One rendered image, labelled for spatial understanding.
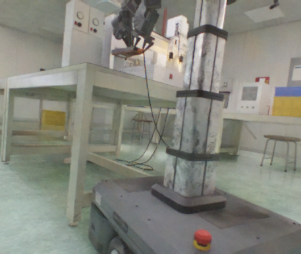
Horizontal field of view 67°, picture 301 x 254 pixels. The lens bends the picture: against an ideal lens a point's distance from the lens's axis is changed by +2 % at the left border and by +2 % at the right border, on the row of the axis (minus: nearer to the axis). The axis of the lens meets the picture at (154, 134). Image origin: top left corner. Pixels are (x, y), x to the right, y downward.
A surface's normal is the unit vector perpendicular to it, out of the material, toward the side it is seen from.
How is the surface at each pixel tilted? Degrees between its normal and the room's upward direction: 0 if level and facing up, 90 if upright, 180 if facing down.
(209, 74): 90
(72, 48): 90
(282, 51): 90
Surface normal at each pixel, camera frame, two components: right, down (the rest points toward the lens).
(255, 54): -0.71, -0.03
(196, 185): 0.54, 0.12
